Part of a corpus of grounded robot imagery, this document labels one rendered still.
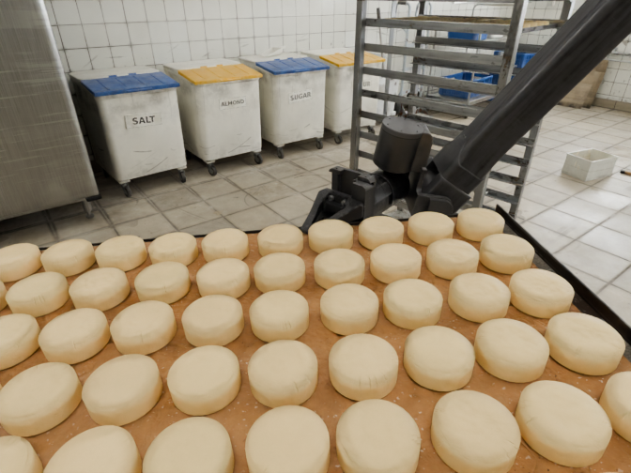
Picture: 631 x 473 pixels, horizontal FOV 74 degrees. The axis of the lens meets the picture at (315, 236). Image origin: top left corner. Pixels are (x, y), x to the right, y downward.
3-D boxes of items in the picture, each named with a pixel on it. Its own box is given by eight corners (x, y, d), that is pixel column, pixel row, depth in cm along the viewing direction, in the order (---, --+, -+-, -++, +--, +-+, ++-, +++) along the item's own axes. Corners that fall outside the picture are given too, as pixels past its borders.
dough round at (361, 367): (407, 396, 29) (409, 376, 28) (337, 409, 29) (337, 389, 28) (384, 345, 34) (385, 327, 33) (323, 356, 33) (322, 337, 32)
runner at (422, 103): (504, 121, 146) (506, 113, 144) (500, 123, 144) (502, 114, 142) (361, 94, 184) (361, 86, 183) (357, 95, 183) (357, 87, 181)
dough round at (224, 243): (210, 271, 44) (207, 255, 43) (199, 250, 47) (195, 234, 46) (255, 258, 45) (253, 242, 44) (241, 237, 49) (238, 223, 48)
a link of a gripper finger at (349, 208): (282, 206, 50) (330, 183, 56) (284, 257, 54) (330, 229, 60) (327, 223, 46) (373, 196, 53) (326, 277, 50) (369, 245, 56)
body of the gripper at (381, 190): (326, 168, 54) (359, 154, 59) (325, 236, 59) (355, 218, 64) (368, 180, 51) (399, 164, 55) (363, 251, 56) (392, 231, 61)
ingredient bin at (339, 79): (337, 146, 388) (339, 57, 349) (300, 130, 433) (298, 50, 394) (380, 137, 414) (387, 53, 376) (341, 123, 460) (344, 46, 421)
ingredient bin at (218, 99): (208, 180, 320) (194, 74, 281) (176, 158, 363) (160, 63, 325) (269, 164, 349) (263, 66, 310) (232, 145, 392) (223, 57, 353)
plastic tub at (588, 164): (585, 182, 317) (592, 161, 309) (560, 172, 335) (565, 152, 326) (611, 175, 327) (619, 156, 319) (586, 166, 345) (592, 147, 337)
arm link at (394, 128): (449, 222, 60) (434, 190, 67) (480, 148, 53) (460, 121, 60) (367, 213, 59) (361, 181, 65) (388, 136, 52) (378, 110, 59)
